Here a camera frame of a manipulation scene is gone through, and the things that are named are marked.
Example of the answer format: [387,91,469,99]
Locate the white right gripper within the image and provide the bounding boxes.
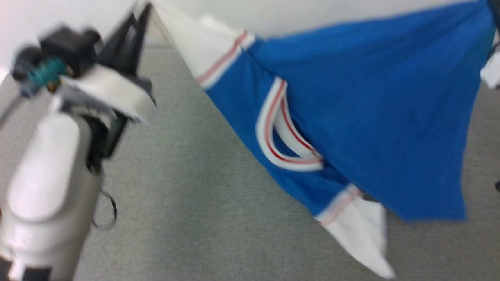
[480,31,500,91]

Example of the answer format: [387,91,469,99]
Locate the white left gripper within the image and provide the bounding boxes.
[59,2,157,125]

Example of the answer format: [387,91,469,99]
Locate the blue and white sports jersey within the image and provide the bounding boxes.
[150,0,500,280]

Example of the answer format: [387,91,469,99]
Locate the grey fabric sofa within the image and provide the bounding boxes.
[0,39,500,281]

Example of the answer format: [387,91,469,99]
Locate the thin black cable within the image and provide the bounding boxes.
[91,187,118,231]

